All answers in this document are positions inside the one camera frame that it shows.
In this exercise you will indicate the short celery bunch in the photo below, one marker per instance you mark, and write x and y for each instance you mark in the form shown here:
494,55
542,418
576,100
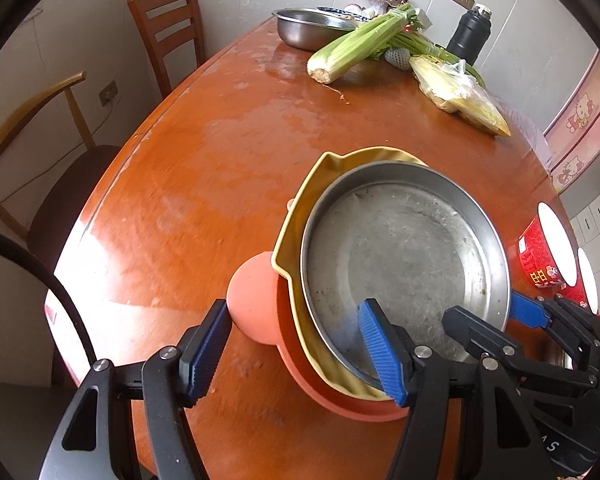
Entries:
420,45

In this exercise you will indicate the red paper bowl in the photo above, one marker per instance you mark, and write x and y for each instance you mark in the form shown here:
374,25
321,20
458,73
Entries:
540,250
582,290

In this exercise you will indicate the steel basin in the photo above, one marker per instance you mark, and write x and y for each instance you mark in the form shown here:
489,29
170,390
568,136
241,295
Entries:
305,30

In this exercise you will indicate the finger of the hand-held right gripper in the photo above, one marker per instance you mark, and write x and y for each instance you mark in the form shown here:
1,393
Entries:
480,330
525,310

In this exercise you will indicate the fruit in white foam net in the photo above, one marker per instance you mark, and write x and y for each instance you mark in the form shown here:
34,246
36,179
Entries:
397,57

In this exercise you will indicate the shallow steel plate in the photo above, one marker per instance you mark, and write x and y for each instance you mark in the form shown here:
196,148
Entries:
405,250

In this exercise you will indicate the pink cartoon wardrobe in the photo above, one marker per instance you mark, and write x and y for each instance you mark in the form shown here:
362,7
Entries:
585,115

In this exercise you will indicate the curved-back wooden chair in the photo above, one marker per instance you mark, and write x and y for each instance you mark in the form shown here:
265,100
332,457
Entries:
70,195

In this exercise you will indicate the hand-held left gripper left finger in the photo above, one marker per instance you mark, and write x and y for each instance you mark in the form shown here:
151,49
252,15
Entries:
205,360

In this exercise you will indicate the blue patterned plate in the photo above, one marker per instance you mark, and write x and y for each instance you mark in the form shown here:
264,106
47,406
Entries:
332,11

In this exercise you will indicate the long celery bunch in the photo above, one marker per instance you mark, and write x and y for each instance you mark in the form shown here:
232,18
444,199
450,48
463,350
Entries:
350,47

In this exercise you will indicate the black thermos flask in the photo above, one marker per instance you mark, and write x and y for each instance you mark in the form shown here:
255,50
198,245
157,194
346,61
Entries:
467,35

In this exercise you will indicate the white cabinet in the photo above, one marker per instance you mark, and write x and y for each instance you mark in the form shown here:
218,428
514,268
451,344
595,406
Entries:
595,215

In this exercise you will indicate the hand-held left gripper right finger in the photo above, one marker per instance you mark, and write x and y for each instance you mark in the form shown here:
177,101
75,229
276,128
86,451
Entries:
380,355

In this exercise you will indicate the yellow scalloped plate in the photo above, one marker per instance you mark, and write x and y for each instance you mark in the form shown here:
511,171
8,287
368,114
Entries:
287,255

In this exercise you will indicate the plastic bag of yellow noodles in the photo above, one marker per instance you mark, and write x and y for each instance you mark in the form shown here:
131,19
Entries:
460,95

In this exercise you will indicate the orange plastic plate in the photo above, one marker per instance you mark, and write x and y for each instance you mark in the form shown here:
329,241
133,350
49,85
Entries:
252,295

